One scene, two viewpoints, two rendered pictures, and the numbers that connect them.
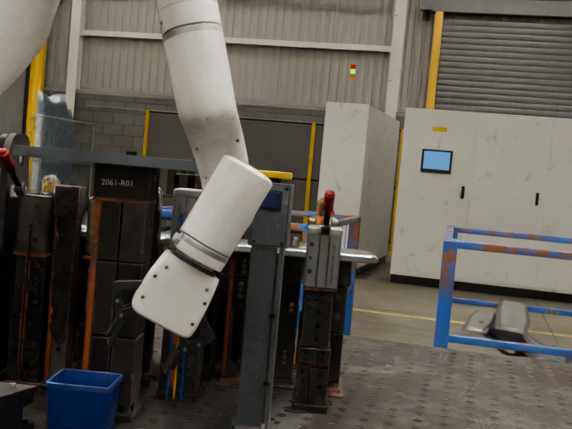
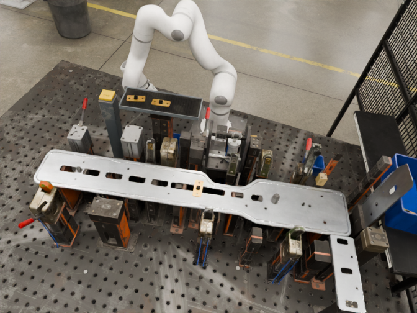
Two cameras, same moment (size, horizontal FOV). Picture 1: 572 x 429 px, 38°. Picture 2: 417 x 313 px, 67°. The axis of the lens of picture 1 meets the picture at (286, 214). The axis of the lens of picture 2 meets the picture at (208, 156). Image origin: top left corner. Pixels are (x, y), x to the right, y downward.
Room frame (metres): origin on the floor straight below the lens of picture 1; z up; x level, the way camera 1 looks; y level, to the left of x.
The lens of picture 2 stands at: (2.54, 0.52, 2.17)
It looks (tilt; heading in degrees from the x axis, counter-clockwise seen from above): 52 degrees down; 179
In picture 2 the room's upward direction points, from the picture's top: 8 degrees clockwise
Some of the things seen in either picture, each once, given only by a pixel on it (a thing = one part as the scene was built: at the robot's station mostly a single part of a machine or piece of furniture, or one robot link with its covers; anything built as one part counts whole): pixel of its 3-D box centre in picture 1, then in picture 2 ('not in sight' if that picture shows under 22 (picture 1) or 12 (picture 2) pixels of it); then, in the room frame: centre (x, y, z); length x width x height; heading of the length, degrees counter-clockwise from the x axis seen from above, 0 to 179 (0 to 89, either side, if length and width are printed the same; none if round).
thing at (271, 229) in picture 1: (263, 306); (114, 129); (1.46, 0.03, 0.92); 0.08 x 0.08 x 0.44; 88
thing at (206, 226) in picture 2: not in sight; (203, 240); (1.98, 0.56, 0.87); 0.12 x 0.09 x 0.35; 178
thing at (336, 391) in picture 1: (334, 321); (66, 185); (1.79, -0.12, 0.84); 0.18 x 0.06 x 0.29; 178
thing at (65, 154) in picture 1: (128, 160); (161, 103); (1.47, 0.29, 1.16); 0.37 x 0.14 x 0.02; 88
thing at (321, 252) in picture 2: not in sight; (310, 262); (2.01, 1.04, 0.84); 0.11 x 0.10 x 0.28; 178
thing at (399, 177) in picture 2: not in sight; (383, 196); (1.84, 1.23, 1.17); 0.12 x 0.01 x 0.34; 178
